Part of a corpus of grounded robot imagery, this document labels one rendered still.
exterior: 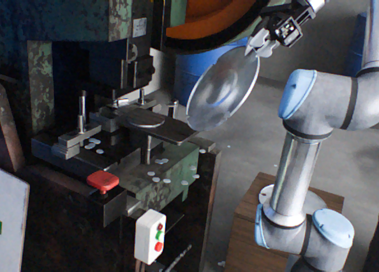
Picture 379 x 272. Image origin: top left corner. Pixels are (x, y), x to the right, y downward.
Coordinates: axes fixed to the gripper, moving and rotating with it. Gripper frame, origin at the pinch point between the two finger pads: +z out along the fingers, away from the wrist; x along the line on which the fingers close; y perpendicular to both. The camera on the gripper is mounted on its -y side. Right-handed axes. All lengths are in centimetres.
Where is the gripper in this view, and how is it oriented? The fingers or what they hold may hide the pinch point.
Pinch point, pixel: (247, 53)
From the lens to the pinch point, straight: 123.4
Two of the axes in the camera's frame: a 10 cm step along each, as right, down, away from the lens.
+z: -7.3, 6.8, 0.5
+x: 5.8, 5.8, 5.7
